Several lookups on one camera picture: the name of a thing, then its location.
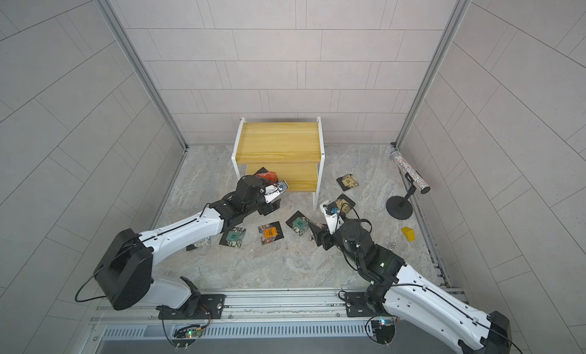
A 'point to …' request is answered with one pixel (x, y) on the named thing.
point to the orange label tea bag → (270, 233)
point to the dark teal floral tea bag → (233, 237)
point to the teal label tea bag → (299, 223)
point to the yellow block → (409, 233)
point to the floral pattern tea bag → (347, 181)
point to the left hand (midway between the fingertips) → (277, 187)
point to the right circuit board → (384, 329)
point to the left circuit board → (184, 335)
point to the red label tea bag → (270, 176)
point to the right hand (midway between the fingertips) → (317, 220)
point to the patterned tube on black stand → (401, 207)
